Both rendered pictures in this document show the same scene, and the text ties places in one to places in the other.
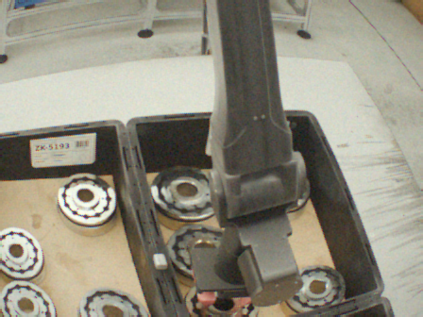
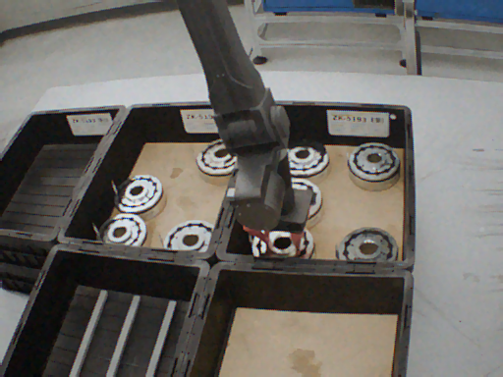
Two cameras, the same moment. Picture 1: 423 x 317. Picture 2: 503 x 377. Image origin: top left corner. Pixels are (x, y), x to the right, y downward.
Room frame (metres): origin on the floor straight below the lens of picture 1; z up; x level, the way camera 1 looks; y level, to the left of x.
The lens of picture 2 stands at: (-0.02, -0.42, 1.56)
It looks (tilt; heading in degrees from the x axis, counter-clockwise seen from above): 43 degrees down; 41
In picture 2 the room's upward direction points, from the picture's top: 12 degrees counter-clockwise
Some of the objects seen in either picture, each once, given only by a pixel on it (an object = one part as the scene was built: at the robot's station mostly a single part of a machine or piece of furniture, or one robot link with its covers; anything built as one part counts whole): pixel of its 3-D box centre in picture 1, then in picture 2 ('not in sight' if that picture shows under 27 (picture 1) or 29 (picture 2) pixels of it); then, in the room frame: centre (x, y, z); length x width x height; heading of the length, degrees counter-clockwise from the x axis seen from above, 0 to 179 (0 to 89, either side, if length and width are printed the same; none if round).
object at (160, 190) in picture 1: (186, 192); (303, 157); (0.66, 0.03, 0.86); 0.10 x 0.10 x 0.01
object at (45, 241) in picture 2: not in sight; (39, 169); (0.36, 0.48, 0.92); 0.40 x 0.30 x 0.02; 22
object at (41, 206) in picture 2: not in sight; (48, 186); (0.36, 0.48, 0.87); 0.40 x 0.30 x 0.11; 22
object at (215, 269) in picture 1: (241, 258); (274, 193); (0.45, -0.05, 0.98); 0.10 x 0.07 x 0.07; 106
